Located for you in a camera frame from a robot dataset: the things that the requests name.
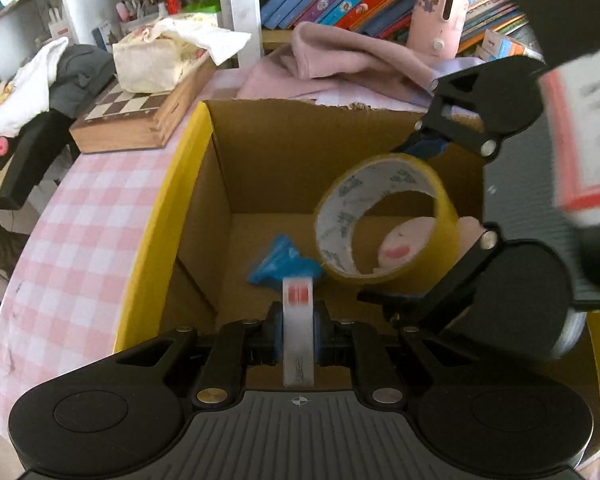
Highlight pink cylindrical dispenser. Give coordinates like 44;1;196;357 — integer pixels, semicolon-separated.
406;0;469;60

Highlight wooden chess box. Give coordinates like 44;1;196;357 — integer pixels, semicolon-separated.
70;54;215;154

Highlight small red white box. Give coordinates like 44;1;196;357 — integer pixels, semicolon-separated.
283;276;315;388

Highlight blue plastic bag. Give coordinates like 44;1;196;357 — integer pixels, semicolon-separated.
248;235;323;290

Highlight purple pink cloth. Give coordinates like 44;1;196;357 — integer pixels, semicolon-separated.
237;23;483;107

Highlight yellow tape roll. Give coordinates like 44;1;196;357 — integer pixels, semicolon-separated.
314;154;460;295

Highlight white tissue pack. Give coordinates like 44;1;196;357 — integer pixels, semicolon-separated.
112;13;251;93

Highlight yellow cardboard box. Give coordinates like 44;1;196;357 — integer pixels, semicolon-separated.
114;100;600;417

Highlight pink plush pig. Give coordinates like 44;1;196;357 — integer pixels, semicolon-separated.
373;217;486;280

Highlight orange blue white box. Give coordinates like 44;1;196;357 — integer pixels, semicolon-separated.
476;29;526;62

